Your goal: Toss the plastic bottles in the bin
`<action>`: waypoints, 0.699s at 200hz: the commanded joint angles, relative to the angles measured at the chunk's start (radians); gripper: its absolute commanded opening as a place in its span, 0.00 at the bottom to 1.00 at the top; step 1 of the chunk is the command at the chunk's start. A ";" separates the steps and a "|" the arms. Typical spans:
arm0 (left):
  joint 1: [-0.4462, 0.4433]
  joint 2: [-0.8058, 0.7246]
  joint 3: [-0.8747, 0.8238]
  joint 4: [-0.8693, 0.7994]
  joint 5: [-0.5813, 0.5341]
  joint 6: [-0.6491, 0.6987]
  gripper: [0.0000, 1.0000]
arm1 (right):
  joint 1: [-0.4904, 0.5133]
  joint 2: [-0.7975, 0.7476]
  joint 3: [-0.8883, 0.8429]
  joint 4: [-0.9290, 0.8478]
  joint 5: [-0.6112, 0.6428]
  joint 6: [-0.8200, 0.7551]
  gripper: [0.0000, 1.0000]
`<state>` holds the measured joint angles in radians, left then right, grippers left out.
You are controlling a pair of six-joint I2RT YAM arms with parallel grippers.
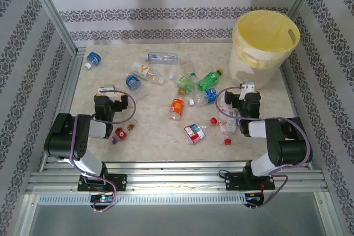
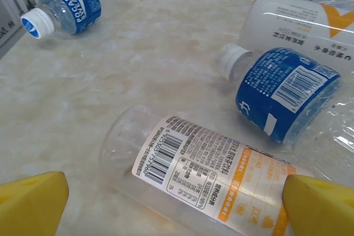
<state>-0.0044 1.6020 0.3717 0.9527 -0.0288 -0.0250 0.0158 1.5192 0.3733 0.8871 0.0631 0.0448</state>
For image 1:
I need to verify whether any crushed red label bottle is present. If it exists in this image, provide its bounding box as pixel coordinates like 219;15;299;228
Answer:
184;117;218;145

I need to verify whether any yellow bin liner bag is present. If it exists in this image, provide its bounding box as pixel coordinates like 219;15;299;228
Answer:
232;10;301;70

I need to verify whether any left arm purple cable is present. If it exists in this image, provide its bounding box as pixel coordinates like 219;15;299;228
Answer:
67;88;137;214

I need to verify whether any red label purple cap bottle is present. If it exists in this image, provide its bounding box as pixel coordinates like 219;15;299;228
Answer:
111;117;139;145

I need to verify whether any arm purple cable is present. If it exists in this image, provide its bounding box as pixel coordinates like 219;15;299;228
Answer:
215;85;312;212
67;88;137;214

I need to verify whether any clear bottle green neck ring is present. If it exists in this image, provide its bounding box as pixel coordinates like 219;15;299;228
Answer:
179;55;199;78

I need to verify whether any aluminium frame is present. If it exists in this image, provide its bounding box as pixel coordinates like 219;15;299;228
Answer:
11;0;343;236

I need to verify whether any small electronics board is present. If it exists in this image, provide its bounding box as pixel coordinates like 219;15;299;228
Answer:
244;193;265;202
91;194;114;203

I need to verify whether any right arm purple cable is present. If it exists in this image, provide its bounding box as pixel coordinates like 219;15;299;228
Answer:
215;85;312;212

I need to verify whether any white plastic bin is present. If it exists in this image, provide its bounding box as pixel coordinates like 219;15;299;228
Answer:
228;11;301;90

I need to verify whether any long blue label bottle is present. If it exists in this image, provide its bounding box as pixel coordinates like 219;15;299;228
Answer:
188;87;218;107

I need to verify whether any green bottle yellow cap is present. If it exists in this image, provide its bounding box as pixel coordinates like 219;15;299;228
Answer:
196;69;224;92

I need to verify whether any clear bluish ribbed bottle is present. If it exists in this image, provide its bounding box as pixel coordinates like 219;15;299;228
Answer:
145;51;181;66

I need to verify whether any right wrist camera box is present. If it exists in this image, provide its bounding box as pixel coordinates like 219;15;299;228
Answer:
240;81;257;100

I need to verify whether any white label orange V bottle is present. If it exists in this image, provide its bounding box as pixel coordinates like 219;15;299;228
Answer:
131;61;165;85

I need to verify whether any short blue label bottle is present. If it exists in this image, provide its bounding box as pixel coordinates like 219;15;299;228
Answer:
84;51;102;70

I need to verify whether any clear bottle red print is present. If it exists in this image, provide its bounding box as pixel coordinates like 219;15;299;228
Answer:
218;100;239;146

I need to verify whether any lime green label bottle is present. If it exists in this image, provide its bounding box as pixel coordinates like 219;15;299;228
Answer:
176;72;199;93

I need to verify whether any slotted metal cable duct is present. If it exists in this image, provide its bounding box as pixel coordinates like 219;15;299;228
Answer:
37;193;247;206

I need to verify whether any blue label clear bottle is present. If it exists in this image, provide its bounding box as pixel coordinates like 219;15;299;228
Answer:
124;74;149;101

